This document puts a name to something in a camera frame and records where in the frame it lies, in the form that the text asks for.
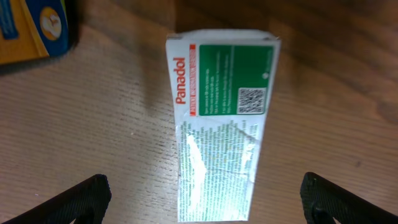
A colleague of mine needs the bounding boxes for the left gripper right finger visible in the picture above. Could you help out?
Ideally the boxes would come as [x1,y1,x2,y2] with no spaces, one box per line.
[300,172,397,224]

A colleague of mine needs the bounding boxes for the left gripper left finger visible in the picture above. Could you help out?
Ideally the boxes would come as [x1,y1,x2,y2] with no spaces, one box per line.
[4,174,111,224]

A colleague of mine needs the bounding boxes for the white green Panadol box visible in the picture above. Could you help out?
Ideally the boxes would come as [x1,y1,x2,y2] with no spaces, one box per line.
[165,29,281,222]

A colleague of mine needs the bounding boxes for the blue Kool Fever box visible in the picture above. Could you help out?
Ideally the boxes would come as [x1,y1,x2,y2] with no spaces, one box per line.
[1,0,73,65]

